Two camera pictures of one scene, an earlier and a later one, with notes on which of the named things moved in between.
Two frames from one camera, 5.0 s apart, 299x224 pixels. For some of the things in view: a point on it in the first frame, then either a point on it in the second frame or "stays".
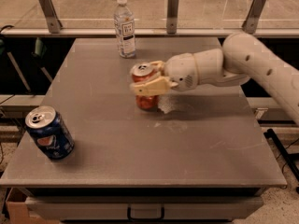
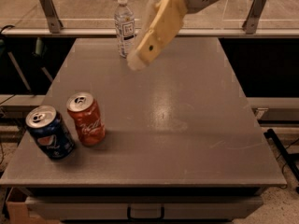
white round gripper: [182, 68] → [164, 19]
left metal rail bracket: [47, 6] stays
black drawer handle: [145, 218] stays
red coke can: [138, 72] → [88, 119]
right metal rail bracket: [251, 20] stays
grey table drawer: [175, 207] stays
